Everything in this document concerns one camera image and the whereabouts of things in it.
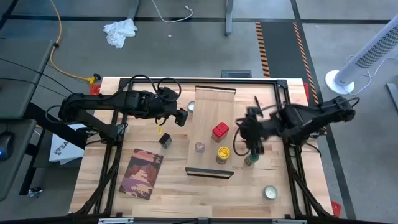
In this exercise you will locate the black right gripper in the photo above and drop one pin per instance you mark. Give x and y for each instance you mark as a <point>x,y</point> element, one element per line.
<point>253,124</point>

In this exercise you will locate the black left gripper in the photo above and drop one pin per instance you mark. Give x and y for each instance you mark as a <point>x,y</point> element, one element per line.
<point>168,104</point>

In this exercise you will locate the green-lid oregano glass jar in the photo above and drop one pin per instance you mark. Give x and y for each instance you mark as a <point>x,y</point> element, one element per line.
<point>251,160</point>

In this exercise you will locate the dark rectangular spice tin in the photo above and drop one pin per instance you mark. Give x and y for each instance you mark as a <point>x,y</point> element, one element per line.
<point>165,140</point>

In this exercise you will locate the wooden shelf black metal frame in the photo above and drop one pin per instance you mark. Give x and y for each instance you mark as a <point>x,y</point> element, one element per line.
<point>211,118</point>

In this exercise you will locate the yellow-lid chili spice canister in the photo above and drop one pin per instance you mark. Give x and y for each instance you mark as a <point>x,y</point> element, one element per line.
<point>223,154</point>

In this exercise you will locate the glass saffron jar cork lid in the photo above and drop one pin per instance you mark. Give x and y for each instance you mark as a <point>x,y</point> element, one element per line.
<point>200,147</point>

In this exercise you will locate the red-lid spice container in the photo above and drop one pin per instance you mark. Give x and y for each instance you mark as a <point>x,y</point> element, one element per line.
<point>220,131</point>

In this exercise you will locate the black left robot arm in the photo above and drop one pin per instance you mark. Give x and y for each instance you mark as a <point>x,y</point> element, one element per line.
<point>93,101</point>

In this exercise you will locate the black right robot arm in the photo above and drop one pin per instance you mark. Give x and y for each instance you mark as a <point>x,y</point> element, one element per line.
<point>311,121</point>

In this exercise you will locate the small yellow tag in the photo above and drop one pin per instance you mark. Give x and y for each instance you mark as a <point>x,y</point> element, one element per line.
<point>160,129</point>

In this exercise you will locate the black pen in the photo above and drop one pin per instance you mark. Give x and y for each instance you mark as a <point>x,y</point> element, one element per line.
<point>257,102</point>

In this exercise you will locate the canyon print booklet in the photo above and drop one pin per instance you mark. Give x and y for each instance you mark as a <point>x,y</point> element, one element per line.
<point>141,174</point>

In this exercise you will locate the grey floor outlet box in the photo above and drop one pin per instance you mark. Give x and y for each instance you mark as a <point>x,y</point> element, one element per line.
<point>236,73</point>

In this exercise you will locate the orange black hazard tape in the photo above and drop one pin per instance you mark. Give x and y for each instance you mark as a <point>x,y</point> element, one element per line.
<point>262,49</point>
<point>303,53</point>

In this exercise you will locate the crumpled white cloth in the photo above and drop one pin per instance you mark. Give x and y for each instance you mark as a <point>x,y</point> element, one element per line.
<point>119,31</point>

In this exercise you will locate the grey desk leg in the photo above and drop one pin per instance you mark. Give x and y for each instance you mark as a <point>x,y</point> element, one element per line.
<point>229,18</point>
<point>133,9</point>

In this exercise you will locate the white tower fan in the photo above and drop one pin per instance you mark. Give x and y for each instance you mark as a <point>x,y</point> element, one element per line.
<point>363,56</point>

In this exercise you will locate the small black caster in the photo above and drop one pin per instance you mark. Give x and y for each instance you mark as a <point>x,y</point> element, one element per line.
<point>35,192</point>

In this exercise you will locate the grey side desk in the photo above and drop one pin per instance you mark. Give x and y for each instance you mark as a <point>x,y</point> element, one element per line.
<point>18,77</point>

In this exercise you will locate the black computer mouse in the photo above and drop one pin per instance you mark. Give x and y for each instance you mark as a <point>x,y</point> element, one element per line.
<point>6,146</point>

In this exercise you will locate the black aluminium table frame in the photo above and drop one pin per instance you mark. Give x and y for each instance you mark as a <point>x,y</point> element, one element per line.
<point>202,81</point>

